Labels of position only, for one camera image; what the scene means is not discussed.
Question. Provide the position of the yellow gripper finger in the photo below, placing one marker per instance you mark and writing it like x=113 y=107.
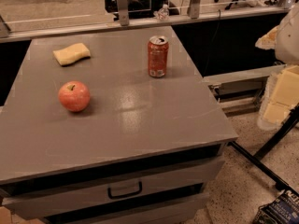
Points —
x=267 y=41
x=281 y=95

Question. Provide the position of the red apple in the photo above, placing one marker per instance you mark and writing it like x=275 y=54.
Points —
x=74 y=96

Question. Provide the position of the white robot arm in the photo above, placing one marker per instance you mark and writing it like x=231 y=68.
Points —
x=287 y=40

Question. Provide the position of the red coke can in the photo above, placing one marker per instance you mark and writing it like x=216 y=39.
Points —
x=158 y=47

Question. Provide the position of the grey side shelf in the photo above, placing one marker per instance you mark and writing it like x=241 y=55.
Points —
x=241 y=92

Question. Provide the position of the clear plastic water bottle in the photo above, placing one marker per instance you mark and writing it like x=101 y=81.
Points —
x=163 y=13

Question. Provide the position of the black printed bag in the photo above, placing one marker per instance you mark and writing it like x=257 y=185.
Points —
x=283 y=210

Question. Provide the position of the upper grey drawer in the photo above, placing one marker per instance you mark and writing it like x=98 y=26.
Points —
x=188 y=174

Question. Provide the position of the grey drawer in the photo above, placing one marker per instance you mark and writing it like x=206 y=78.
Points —
x=188 y=174
x=167 y=207

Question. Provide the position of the lower grey drawer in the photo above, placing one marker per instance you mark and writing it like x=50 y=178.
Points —
x=167 y=207

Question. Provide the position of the grey drawer cabinet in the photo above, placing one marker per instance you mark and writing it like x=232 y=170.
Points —
x=133 y=122

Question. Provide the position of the yellow sponge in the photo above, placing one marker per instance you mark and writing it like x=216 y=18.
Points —
x=71 y=54

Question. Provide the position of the black metal floor frame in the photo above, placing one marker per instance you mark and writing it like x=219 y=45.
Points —
x=256 y=159

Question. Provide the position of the metal railing post right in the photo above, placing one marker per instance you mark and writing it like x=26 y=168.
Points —
x=194 y=9

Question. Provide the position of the metal railing post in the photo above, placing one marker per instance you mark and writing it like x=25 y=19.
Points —
x=194 y=9
x=122 y=6

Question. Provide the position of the metal railing post left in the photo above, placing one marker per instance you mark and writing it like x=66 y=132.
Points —
x=122 y=6

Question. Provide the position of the black drawer handle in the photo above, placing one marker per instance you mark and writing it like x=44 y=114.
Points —
x=124 y=190

